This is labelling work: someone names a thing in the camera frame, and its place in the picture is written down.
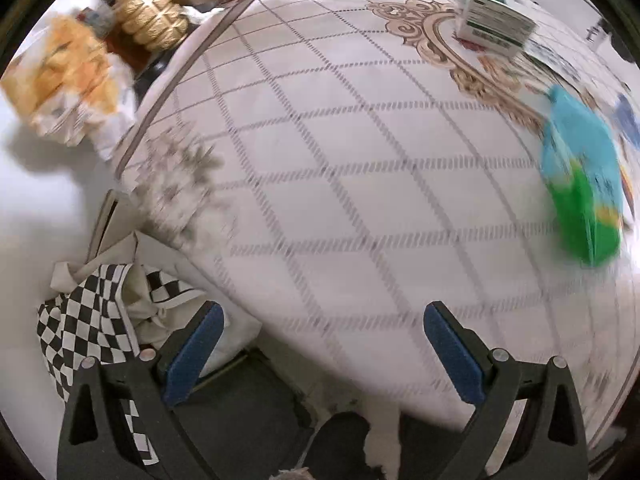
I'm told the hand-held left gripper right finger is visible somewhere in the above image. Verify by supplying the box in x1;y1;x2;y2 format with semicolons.
423;301;589;480

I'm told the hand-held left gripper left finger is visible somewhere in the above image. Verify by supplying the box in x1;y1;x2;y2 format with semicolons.
56;301;225;480

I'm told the black chair seat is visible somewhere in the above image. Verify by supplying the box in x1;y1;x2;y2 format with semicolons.
172;347;321;480

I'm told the black and white checkered bag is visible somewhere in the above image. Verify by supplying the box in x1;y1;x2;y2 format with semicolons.
36;232;208;466

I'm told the grid-patterned white tablecloth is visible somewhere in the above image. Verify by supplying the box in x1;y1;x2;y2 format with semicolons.
114;0;640;453

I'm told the blue and green snack packet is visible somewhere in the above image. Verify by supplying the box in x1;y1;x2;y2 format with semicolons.
541;85;626;267

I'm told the dark blue packet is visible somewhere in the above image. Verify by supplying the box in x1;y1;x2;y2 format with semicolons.
612;92;640;153

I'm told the orange and white plastic bag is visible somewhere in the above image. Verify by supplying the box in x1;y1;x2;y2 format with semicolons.
1;14;137;161

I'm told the white and blue printed packet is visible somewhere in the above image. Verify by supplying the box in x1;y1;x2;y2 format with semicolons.
525;40;601;106

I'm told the gold woven basket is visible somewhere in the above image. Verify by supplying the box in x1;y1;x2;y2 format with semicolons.
100;0;190;52

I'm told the white and green carton box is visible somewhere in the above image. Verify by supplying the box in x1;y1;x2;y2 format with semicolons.
453;0;538;57

